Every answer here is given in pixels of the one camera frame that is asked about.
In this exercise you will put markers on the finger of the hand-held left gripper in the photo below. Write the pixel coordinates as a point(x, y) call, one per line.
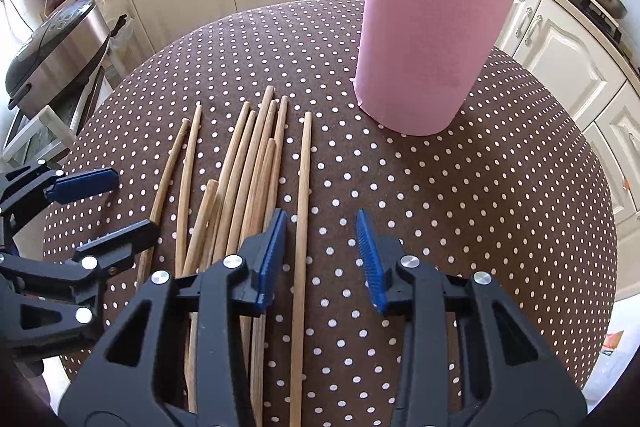
point(125, 242)
point(80, 184)

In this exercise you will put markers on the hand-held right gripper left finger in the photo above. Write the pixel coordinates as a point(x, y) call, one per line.
point(272, 252)

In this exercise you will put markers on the pink chopstick holder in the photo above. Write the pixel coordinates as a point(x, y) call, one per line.
point(425, 47)

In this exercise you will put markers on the brown polka dot tablecloth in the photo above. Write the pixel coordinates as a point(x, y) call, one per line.
point(400, 207)

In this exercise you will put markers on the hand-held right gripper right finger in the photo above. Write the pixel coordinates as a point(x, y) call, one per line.
point(370, 257)

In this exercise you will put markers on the pile of chopsticks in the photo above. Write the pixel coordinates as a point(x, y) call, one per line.
point(262, 147)

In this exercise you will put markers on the silver black rice cooker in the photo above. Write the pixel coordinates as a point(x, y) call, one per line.
point(55, 47)

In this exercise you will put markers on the wooden chopstick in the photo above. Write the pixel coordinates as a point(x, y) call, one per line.
point(302, 207)

